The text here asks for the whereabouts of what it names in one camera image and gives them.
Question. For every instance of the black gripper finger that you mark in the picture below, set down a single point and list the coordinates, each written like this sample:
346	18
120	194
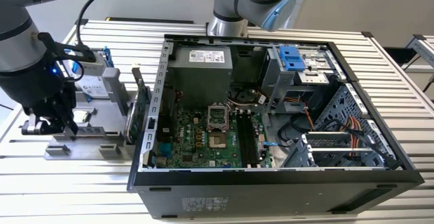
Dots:
65	107

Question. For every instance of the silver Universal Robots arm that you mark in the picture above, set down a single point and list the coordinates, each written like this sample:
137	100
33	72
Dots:
13	38

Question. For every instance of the black RAM slot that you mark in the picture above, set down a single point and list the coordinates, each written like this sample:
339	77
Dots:
252	137
244	137

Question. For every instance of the silver CPU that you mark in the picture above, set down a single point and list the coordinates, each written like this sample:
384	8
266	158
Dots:
83	116

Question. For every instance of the grey parts rack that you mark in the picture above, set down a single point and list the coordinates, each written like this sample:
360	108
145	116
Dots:
101	107

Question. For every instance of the hard disk in blue carrier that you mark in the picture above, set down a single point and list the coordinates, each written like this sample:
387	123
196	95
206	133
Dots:
92	87

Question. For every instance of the green graphics card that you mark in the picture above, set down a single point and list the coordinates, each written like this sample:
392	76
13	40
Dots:
139	112

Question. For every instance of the black case fan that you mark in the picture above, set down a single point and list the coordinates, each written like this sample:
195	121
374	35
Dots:
165	125

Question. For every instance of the grey power supply unit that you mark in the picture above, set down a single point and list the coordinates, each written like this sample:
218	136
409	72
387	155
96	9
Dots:
199	81

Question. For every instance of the CPU socket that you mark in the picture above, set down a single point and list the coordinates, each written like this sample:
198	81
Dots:
216	140

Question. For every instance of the green motherboard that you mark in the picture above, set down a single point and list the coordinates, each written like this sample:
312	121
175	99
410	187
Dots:
223	158

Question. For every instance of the black cooler fan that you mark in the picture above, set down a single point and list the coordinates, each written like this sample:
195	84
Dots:
251	95

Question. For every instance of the black and grey PC case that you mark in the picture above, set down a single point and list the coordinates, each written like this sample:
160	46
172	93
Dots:
236	198

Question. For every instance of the grey metal drive cage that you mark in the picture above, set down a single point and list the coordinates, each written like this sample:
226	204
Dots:
278	81

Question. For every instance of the blue plastic drive latch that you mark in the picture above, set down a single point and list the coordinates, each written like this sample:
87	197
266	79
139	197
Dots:
287	56

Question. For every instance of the metal disk bay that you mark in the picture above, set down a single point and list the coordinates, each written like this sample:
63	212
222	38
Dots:
327	132

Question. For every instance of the slatted metal side table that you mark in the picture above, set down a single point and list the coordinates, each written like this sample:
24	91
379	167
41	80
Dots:
419	45

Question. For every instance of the small silver wrist camera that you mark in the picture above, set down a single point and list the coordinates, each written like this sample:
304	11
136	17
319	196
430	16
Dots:
32	128

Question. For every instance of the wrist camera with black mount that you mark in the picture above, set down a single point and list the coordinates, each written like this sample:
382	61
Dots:
72	52

